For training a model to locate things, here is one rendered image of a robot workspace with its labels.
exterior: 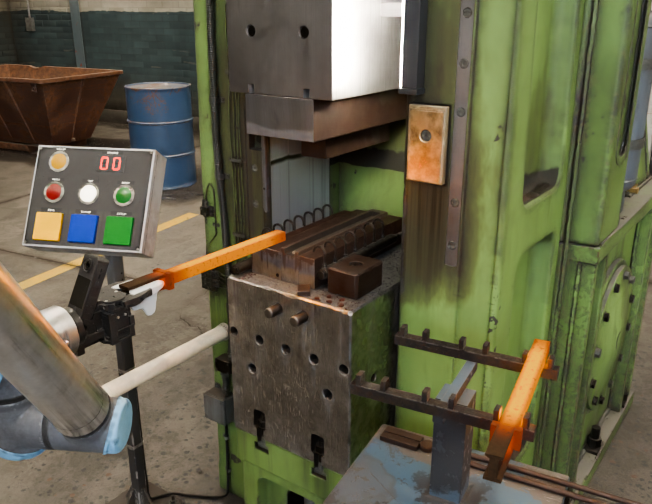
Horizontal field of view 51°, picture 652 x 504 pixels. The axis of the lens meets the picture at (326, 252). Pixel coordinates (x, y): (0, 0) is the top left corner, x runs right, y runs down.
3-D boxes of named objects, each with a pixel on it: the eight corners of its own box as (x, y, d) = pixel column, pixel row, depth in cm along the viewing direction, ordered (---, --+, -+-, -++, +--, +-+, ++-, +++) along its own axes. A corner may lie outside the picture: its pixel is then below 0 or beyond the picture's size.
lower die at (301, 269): (314, 289, 166) (314, 256, 163) (251, 271, 177) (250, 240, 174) (401, 243, 198) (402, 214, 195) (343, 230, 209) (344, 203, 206)
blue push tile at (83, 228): (93, 243, 179) (97, 215, 180) (66, 241, 180) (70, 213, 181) (96, 244, 181) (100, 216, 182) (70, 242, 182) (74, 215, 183)
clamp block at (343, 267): (356, 301, 159) (357, 275, 157) (326, 292, 164) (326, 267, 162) (383, 285, 169) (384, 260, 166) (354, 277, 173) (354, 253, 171)
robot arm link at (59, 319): (22, 308, 116) (56, 322, 111) (48, 298, 120) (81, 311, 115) (31, 355, 120) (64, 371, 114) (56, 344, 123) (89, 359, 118)
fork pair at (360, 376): (385, 392, 118) (385, 382, 117) (355, 384, 120) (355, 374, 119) (429, 337, 137) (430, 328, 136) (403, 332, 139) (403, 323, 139)
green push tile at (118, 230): (128, 245, 177) (133, 217, 178) (101, 243, 178) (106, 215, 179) (131, 246, 179) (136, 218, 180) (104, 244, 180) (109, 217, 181)
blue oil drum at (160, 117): (170, 193, 603) (162, 90, 573) (119, 186, 627) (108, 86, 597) (210, 179, 652) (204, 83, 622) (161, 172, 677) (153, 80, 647)
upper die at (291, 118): (313, 142, 154) (313, 99, 151) (246, 133, 165) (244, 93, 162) (406, 118, 186) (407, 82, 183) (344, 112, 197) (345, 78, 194)
